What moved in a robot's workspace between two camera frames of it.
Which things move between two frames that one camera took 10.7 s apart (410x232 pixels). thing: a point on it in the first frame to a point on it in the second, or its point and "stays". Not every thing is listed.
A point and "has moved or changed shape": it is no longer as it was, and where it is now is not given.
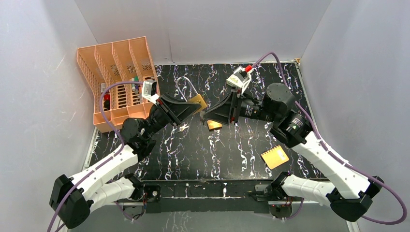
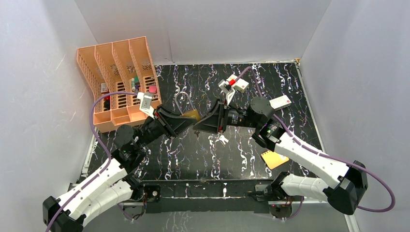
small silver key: [181, 128] has moved or changed shape
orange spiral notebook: [274, 157] stays
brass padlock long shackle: [189, 81] has moved or changed shape
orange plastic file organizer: [127, 60] stays
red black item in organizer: [107, 102] stays
